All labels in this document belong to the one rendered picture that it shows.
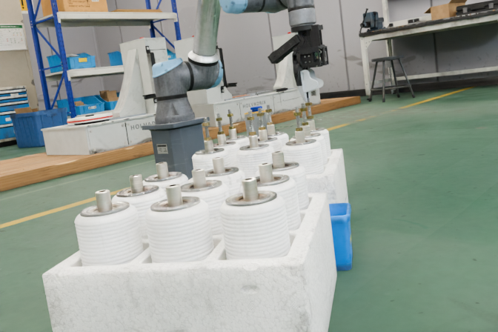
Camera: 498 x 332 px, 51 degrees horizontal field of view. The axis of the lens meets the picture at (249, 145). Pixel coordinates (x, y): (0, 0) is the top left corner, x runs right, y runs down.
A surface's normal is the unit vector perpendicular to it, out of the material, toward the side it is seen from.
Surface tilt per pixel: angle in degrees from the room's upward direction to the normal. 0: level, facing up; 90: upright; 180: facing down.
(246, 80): 90
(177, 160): 90
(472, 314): 0
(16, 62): 90
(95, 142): 90
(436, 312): 0
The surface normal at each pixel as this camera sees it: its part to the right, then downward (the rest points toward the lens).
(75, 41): 0.75, -0.01
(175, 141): 0.07, 0.12
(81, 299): -0.22, 0.15
